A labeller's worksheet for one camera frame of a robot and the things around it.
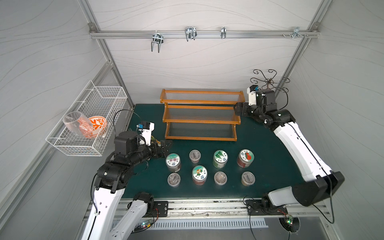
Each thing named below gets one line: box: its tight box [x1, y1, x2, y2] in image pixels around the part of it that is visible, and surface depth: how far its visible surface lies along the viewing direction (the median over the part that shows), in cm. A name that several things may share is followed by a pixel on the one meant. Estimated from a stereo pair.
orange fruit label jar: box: [192, 165, 208, 186], surface depth 79 cm
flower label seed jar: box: [165, 153, 181, 173], surface depth 84 cm
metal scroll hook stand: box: [250, 69, 291, 101], surface depth 95 cm
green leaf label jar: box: [212, 149, 229, 169], surface depth 86 cm
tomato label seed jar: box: [237, 149, 255, 169], surface depth 86 cm
